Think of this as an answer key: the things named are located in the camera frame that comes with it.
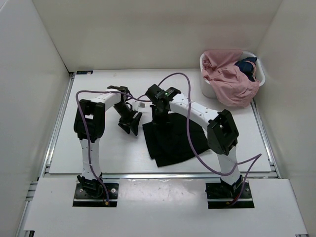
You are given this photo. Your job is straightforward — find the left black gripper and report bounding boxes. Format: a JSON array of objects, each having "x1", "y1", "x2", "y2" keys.
[{"x1": 113, "y1": 103, "x2": 143, "y2": 135}]

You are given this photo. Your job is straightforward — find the black trousers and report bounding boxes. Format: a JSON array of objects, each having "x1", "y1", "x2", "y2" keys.
[{"x1": 143, "y1": 113, "x2": 195, "y2": 167}]

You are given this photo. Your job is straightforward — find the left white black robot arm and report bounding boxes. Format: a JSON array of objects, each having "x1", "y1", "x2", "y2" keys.
[{"x1": 74, "y1": 85, "x2": 142, "y2": 199}]

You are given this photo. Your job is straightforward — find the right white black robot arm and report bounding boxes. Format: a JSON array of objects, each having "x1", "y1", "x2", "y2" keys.
[{"x1": 145, "y1": 84, "x2": 243, "y2": 198}]

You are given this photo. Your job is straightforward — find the pink trousers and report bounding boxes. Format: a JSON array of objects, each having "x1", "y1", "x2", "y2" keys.
[{"x1": 202, "y1": 49, "x2": 260, "y2": 107}]

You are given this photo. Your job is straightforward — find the white plastic basket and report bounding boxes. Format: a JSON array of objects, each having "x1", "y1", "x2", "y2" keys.
[{"x1": 199, "y1": 50, "x2": 266, "y2": 99}]

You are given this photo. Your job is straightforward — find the navy blue garment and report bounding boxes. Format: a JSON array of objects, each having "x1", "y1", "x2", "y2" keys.
[{"x1": 235, "y1": 57, "x2": 257, "y2": 82}]

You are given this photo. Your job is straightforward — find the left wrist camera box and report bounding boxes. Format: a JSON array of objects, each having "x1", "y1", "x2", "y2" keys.
[{"x1": 127, "y1": 100, "x2": 145, "y2": 111}]

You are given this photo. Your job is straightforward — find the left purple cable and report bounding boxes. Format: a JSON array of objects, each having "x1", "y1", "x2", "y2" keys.
[{"x1": 75, "y1": 90, "x2": 151, "y2": 202}]

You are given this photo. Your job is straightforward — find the purple cable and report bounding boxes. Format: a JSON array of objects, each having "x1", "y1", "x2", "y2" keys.
[
  {"x1": 158, "y1": 72, "x2": 262, "y2": 205},
  {"x1": 75, "y1": 90, "x2": 151, "y2": 202}
]

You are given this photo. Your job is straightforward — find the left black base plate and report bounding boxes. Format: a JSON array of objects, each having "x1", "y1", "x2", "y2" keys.
[{"x1": 73, "y1": 183, "x2": 119, "y2": 207}]

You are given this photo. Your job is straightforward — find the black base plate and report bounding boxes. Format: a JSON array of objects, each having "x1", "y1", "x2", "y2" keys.
[
  {"x1": 205, "y1": 182, "x2": 255, "y2": 209},
  {"x1": 73, "y1": 183, "x2": 119, "y2": 207}
]

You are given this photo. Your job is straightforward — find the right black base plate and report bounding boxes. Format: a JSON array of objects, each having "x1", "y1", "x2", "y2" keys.
[{"x1": 205, "y1": 182, "x2": 255, "y2": 209}]

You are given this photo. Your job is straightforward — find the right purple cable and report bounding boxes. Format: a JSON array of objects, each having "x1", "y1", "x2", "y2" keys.
[{"x1": 158, "y1": 72, "x2": 262, "y2": 205}]

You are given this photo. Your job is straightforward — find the aluminium frame rail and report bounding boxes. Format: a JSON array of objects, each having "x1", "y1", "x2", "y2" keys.
[{"x1": 42, "y1": 69, "x2": 277, "y2": 179}]

